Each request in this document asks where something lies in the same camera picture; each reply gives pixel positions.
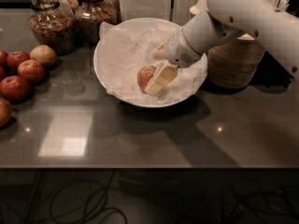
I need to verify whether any black cable under table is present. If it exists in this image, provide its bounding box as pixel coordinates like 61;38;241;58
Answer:
18;169;129;224

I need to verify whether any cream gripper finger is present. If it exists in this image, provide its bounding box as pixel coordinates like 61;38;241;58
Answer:
145;62;178;94
151;43;165;61

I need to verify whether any white paper bowl liner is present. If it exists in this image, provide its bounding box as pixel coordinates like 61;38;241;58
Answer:
99;21;207;105

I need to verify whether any red yellow apple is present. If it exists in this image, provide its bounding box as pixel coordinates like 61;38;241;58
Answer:
137;65;156;91

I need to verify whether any glass jar of granola left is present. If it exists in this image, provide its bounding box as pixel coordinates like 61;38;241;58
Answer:
28;0;76;55

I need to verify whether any rear stack of paper bowls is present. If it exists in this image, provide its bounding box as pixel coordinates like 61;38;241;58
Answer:
189;0;208;20

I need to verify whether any large white bowl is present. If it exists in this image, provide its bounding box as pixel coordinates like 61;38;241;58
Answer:
93;17;208;109

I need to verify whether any glass jar of granola middle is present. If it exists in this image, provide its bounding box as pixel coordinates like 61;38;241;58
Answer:
75;0;117;45

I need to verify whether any yellow green apple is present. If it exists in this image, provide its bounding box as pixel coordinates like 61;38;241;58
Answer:
30;45;58;67

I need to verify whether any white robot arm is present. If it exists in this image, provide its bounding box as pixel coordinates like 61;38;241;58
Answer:
145;0;299;94

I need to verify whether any front stack of paper bowls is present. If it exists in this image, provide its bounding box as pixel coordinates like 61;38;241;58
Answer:
207;35;265;90

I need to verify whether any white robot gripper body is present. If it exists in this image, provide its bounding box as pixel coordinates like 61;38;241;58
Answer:
164;28;202;68

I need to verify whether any red apple at left edge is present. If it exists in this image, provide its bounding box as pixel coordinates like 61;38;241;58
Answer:
0;49;8;67

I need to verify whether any red apple centre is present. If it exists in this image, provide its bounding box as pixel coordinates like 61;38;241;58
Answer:
17;60;46;84

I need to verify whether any stack of paper bowls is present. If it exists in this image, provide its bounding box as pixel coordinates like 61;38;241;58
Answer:
207;35;265;90
189;0;208;20

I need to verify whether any red apple lower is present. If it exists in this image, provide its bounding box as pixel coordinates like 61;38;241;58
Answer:
0;76;31;104

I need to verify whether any red apple upper left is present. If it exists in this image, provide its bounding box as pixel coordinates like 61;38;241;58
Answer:
7;50;30;72

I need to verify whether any red apple bottom left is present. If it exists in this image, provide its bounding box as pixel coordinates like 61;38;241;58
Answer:
0;99;11;127

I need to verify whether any dark red apple left edge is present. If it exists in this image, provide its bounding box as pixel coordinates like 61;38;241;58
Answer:
0;67;7;81

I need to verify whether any glass jar of granola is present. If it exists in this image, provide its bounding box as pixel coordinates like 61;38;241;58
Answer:
28;0;76;55
75;0;117;45

